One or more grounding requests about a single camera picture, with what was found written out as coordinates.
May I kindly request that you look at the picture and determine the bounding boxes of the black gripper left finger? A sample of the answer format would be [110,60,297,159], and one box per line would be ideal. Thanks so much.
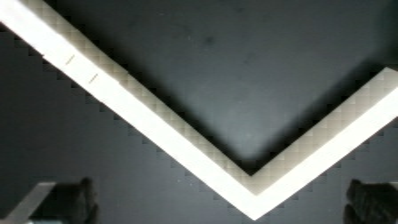
[0,177,100,224]

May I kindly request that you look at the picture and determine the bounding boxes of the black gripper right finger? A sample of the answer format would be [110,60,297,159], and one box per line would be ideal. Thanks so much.
[343,179,398,224]

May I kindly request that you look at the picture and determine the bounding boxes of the white U-shaped border fence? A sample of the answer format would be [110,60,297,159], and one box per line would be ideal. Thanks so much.
[0,0,398,219]

